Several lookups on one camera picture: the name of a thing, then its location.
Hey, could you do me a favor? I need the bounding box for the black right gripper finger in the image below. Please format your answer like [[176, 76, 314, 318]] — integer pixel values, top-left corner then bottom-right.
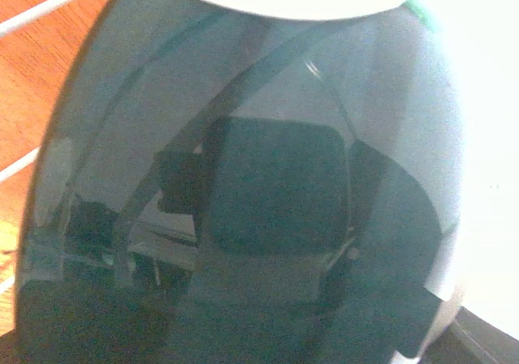
[[419, 305, 518, 363]]

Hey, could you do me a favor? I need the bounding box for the white wire dish rack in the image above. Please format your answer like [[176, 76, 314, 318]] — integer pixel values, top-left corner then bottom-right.
[[0, 0, 122, 296]]

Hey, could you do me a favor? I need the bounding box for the white bowl black rim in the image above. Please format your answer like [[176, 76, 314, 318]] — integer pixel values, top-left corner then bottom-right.
[[15, 0, 463, 363]]

